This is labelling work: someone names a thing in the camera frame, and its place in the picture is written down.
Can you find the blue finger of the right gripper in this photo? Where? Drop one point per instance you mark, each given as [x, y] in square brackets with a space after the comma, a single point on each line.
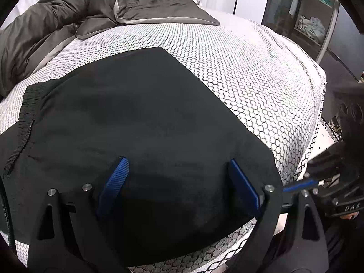
[300, 184]

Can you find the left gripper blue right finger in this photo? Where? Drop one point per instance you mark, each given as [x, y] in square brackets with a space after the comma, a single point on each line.
[288, 235]

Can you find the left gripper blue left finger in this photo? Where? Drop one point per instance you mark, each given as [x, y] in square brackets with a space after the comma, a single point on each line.
[67, 237]

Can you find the black pants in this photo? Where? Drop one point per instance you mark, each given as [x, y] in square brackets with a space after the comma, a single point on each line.
[178, 136]

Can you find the person's right hand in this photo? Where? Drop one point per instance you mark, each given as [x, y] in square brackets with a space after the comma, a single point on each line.
[349, 216]

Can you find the white honeycomb mattress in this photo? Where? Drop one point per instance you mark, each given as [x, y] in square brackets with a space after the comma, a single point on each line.
[271, 85]

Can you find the dark grey duvet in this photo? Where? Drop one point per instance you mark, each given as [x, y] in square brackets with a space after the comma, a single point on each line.
[44, 29]

